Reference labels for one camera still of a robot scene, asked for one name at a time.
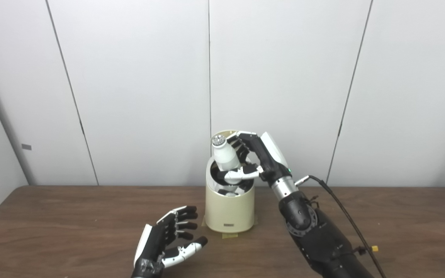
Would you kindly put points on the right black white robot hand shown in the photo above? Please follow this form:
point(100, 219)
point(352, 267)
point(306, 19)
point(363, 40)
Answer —
point(267, 154)

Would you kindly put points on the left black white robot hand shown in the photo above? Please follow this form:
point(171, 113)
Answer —
point(157, 239)

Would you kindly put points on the small white plastic bottle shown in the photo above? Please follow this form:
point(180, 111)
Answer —
point(226, 156)

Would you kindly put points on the cream round bin lid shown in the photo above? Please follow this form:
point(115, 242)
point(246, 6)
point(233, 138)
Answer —
point(222, 132)

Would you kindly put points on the cream-colored round bin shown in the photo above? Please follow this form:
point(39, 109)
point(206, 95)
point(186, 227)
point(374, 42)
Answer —
point(230, 208)

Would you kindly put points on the yellow masking tape piece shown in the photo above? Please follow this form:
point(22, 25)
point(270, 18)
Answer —
point(230, 235)

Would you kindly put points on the small grey wall tag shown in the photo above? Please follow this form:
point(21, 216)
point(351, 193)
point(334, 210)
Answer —
point(26, 147)

